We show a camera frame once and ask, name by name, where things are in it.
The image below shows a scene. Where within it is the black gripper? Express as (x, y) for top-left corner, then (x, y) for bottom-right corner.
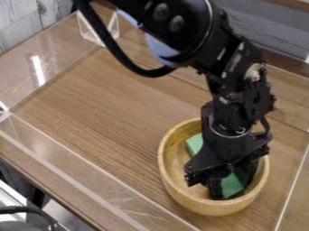
(184, 102), (274, 201)

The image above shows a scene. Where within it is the green rectangular block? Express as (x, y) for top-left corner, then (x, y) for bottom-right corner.
(184, 134), (245, 200)

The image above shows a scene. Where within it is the brown wooden bowl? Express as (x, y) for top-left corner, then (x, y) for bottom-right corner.
(157, 117), (270, 217)

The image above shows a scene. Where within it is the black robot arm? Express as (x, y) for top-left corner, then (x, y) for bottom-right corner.
(74, 0), (277, 200)

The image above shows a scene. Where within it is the black cable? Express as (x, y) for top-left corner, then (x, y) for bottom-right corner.
(76, 0), (179, 79)

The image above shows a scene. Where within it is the clear acrylic tray wall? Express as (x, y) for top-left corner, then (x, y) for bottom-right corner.
(0, 102), (201, 231)

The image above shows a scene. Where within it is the clear acrylic corner bracket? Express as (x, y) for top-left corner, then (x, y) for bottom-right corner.
(76, 12), (119, 48)

